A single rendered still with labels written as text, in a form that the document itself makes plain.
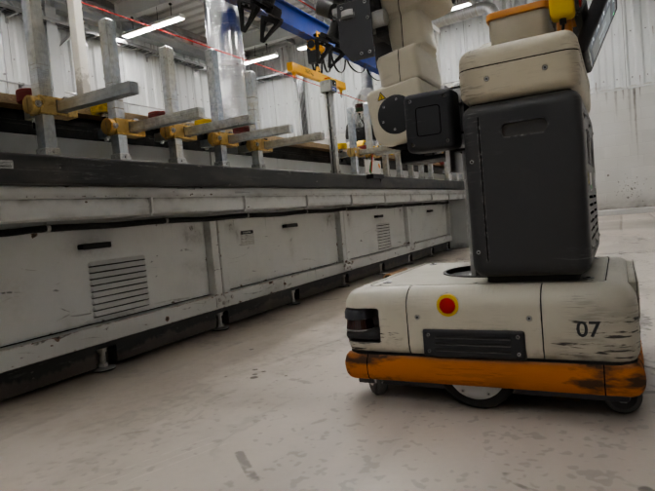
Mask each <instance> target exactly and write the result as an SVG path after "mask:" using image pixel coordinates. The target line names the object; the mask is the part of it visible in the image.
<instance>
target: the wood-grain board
mask: <svg viewBox="0 0 655 491"><path fill-rule="evenodd" d="M0 107H3V108H10V109H17V110H23V108H22V105H21V104H18V103H17V98H16V95H15V94H4V93H0ZM77 111H78V118H82V119H89V120H96V121H102V118H100V116H95V115H92V114H91V107H88V108H84V109H80V110H77ZM133 118H137V119H138V120H143V119H148V116H144V115H138V114H133V113H127V112H125V119H128V120H132V119H133ZM265 138H268V140H276V139H281V138H284V137H278V136H270V137H265ZM289 147H297V148H304V149H311V150H319V151H326V152H329V145H327V144H322V143H315V142H306V143H300V144H294V145H289Z"/></svg>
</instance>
